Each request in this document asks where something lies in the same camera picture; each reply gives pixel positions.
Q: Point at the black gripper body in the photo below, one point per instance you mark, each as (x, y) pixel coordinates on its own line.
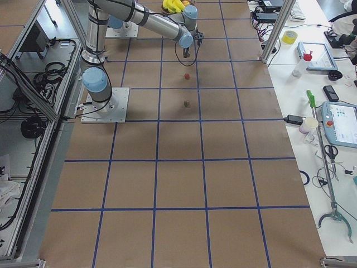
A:
(186, 50)

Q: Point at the strawberry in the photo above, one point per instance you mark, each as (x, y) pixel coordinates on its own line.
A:
(187, 76)
(187, 104)

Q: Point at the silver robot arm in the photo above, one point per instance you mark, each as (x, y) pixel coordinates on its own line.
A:
(98, 77)
(118, 25)

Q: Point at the yellow banana bunch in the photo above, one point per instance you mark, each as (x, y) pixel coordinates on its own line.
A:
(173, 6)

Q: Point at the wicker fruit basket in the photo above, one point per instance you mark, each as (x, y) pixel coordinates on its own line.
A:
(191, 5)

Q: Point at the black power brick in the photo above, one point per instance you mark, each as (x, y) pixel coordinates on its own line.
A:
(265, 17)

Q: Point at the yellow tape roll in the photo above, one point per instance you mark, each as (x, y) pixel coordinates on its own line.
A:
(289, 37)

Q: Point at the clear bottle red cap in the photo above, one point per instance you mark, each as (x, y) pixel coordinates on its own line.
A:
(302, 65)

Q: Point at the black power adapter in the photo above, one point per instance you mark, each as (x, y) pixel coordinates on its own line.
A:
(292, 119)

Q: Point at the far teach pendant tablet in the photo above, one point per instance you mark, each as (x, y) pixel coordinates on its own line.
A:
(322, 58)

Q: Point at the teach pendant tablet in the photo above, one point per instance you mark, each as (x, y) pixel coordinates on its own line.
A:
(339, 123)
(322, 58)

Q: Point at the white paper cup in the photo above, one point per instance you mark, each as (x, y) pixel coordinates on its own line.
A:
(308, 124)

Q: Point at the black remote control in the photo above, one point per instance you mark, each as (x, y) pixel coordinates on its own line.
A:
(330, 93)

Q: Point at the near teach pendant tablet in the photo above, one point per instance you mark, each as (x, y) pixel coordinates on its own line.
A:
(339, 123)

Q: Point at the blue tape roll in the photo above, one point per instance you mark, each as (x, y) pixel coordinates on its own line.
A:
(307, 177)

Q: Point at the black scissors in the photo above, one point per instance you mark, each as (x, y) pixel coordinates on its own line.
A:
(331, 151)

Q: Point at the long reacher grabber tool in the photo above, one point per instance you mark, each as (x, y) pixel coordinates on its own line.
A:
(334, 214)

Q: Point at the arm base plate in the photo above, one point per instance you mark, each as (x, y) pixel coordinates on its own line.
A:
(114, 111)
(126, 31)

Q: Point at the aluminium frame post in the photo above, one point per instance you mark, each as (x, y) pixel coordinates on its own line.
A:
(277, 28)

